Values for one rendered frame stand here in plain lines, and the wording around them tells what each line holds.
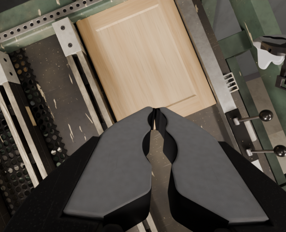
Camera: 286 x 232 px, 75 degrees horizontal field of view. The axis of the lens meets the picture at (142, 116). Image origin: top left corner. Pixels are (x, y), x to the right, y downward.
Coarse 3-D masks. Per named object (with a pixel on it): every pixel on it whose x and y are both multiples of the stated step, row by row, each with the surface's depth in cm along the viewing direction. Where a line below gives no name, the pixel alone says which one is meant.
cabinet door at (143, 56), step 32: (128, 0) 70; (160, 0) 70; (96, 32) 70; (128, 32) 70; (160, 32) 70; (96, 64) 70; (128, 64) 70; (160, 64) 70; (192, 64) 70; (128, 96) 70; (160, 96) 70; (192, 96) 70
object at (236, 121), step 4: (260, 112) 58; (264, 112) 57; (268, 112) 56; (272, 112) 57; (252, 116) 62; (256, 116) 60; (260, 116) 58; (264, 116) 57; (268, 116) 56; (272, 116) 56; (236, 120) 66; (240, 120) 65; (244, 120) 64; (264, 120) 57; (268, 120) 57; (236, 124) 66
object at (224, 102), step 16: (176, 0) 68; (192, 16) 68; (192, 32) 68; (208, 48) 68; (208, 64) 68; (208, 80) 70; (224, 80) 68; (224, 96) 68; (224, 112) 68; (256, 160) 68
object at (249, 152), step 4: (248, 148) 67; (276, 148) 58; (280, 148) 57; (284, 148) 57; (248, 152) 66; (252, 152) 66; (256, 152) 65; (260, 152) 63; (264, 152) 62; (268, 152) 61; (272, 152) 60; (276, 152) 58; (280, 152) 57; (284, 152) 56; (280, 156) 57; (284, 156) 57
